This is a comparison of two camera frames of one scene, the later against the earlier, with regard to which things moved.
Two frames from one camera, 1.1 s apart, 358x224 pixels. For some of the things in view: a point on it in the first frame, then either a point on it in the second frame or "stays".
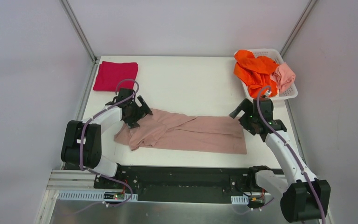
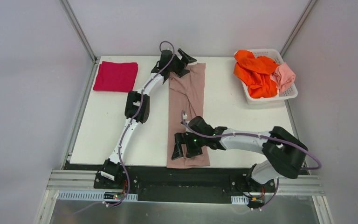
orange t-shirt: [256, 73] stays
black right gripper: [246, 116] -> [187, 143]
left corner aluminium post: [69, 14] stays
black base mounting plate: [178, 184] stays
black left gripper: [138, 112] -> [179, 63]
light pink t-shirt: [283, 74] stays
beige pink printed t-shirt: [164, 130] -> [186, 101]
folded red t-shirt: [110, 73] stays
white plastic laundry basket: [290, 90] stays
